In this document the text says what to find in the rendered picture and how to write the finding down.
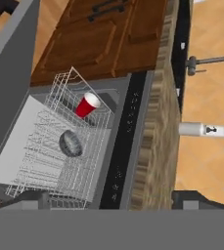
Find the black sink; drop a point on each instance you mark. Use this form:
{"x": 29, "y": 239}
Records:
{"x": 181, "y": 29}

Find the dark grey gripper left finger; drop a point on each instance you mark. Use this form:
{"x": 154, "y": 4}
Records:
{"x": 43, "y": 201}

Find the grey tap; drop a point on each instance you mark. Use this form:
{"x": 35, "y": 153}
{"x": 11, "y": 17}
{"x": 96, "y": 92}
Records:
{"x": 192, "y": 64}

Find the grey dishwasher door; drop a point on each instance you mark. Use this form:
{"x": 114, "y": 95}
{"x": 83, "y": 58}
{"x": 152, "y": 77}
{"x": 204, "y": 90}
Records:
{"x": 9, "y": 81}

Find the dark grey bowl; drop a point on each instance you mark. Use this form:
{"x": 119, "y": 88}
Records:
{"x": 70, "y": 144}

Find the white cylinder with black mark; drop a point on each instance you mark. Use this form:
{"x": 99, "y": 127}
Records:
{"x": 191, "y": 129}

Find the brown wooden cupboard door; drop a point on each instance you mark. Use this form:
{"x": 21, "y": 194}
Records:
{"x": 79, "y": 5}
{"x": 80, "y": 45}

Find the red plastic cup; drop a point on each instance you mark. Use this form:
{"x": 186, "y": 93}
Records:
{"x": 85, "y": 106}

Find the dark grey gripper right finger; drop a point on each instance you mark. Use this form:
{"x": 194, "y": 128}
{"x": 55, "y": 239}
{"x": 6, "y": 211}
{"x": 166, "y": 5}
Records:
{"x": 178, "y": 197}

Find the grey dishwasher with black panel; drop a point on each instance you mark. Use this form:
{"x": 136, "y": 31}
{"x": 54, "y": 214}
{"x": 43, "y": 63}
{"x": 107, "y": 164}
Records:
{"x": 127, "y": 130}

